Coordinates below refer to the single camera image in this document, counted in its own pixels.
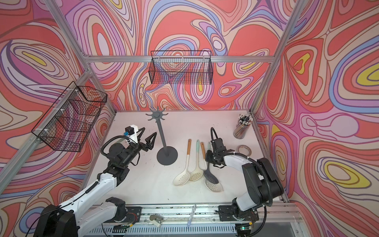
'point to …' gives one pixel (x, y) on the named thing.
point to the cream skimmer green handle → (198, 174)
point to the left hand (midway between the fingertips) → (152, 132)
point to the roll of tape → (246, 147)
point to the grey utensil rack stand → (167, 155)
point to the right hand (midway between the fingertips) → (208, 161)
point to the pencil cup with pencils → (242, 128)
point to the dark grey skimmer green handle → (208, 176)
